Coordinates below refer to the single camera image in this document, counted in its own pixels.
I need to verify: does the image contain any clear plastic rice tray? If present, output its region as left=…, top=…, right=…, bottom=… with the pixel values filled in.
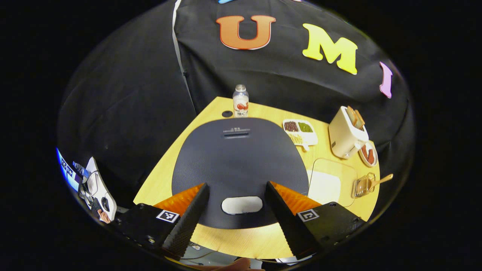
left=307, top=158, right=358, bottom=208

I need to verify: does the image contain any white side desk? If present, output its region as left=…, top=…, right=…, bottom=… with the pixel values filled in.
left=84, top=157, right=117, bottom=221

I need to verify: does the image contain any clear plastic drink bottle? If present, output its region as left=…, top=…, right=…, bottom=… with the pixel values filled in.
left=232, top=84, right=250, bottom=118

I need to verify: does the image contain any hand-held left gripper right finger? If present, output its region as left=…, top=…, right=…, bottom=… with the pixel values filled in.
left=265, top=181, right=366, bottom=260

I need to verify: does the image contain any metal wire chopstick holder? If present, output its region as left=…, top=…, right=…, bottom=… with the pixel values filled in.
left=351, top=172, right=377, bottom=199

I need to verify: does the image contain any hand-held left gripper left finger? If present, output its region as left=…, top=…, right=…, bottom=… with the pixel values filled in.
left=111, top=183, right=210, bottom=261

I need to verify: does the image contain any white toaster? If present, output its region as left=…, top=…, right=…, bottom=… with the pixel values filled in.
left=328, top=106, right=370, bottom=160

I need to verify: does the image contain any computer monitor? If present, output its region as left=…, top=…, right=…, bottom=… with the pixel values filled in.
left=56, top=148, right=82, bottom=192

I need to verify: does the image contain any dark grey rice cooker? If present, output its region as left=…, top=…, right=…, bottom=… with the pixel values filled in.
left=171, top=117, right=310, bottom=230

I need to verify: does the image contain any round white plate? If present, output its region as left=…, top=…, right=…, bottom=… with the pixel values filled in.
left=358, top=141, right=379, bottom=167

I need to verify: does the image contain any white divided grain dish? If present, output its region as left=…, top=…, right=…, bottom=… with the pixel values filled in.
left=282, top=119, right=319, bottom=151

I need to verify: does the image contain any black backdrop cloth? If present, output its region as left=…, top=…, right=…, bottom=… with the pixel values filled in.
left=56, top=0, right=415, bottom=211

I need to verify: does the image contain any brown meat piece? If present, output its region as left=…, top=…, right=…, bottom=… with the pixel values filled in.
left=362, top=145, right=376, bottom=165

